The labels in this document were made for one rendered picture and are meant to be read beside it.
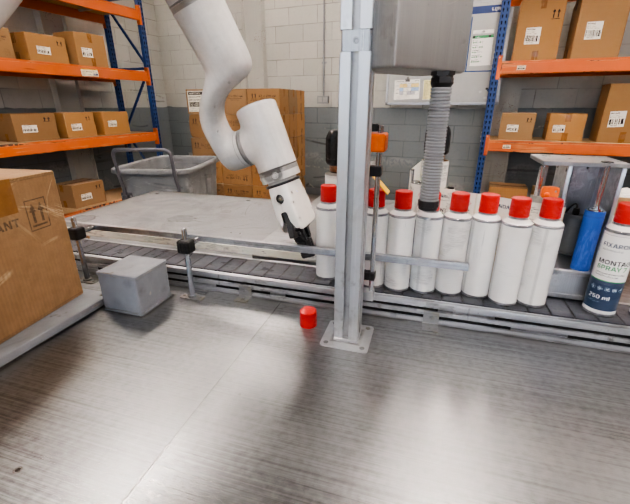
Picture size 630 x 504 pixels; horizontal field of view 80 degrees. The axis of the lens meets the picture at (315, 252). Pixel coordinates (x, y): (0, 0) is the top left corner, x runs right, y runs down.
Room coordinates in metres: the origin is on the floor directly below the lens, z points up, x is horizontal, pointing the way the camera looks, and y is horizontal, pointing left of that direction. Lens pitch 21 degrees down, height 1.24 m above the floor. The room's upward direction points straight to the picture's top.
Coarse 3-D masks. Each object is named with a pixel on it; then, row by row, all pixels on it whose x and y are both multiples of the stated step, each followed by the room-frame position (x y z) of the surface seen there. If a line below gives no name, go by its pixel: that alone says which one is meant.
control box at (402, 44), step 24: (384, 0) 0.58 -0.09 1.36; (408, 0) 0.57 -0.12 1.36; (432, 0) 0.60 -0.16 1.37; (456, 0) 0.63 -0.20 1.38; (384, 24) 0.57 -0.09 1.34; (408, 24) 0.57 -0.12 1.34; (432, 24) 0.60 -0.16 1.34; (456, 24) 0.64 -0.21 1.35; (384, 48) 0.57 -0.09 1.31; (408, 48) 0.57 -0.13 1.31; (432, 48) 0.60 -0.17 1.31; (456, 48) 0.64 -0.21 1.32; (384, 72) 0.64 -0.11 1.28; (408, 72) 0.64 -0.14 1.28; (456, 72) 0.65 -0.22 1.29
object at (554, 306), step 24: (72, 240) 1.01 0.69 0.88; (168, 264) 0.84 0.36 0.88; (192, 264) 0.84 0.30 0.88; (216, 264) 0.84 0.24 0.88; (240, 264) 0.84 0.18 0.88; (264, 264) 0.84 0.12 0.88; (288, 264) 0.84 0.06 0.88; (384, 288) 0.72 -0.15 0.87; (408, 288) 0.71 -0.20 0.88; (528, 312) 0.62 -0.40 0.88; (552, 312) 0.61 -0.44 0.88; (576, 312) 0.61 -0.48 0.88; (624, 312) 0.61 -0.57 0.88
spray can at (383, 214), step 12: (372, 192) 0.72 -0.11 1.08; (384, 192) 0.72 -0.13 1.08; (372, 204) 0.72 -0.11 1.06; (384, 204) 0.73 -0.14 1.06; (372, 216) 0.71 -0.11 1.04; (384, 216) 0.71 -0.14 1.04; (384, 228) 0.71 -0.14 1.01; (384, 240) 0.72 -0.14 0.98; (384, 252) 0.72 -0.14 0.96; (384, 264) 0.72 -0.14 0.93
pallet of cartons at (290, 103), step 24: (192, 96) 4.39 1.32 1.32; (240, 96) 4.23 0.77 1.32; (264, 96) 4.16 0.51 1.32; (288, 96) 4.37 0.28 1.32; (192, 120) 4.40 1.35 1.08; (288, 120) 4.35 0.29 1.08; (192, 144) 4.42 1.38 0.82; (216, 168) 4.34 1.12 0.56; (240, 192) 4.25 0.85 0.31; (264, 192) 4.16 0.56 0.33
